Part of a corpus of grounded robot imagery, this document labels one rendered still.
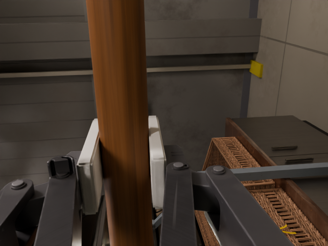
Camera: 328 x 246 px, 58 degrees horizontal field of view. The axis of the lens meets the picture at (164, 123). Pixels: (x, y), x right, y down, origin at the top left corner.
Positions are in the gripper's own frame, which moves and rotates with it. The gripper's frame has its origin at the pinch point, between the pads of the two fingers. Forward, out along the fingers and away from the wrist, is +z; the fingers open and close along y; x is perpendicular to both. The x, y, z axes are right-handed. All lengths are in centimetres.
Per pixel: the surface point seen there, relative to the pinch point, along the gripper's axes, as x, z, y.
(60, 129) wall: -98, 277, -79
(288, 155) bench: -58, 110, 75
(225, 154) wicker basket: -63, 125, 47
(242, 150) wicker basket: -63, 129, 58
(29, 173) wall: -147, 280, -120
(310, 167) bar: -52, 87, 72
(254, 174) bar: -53, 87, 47
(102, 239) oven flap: -98, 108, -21
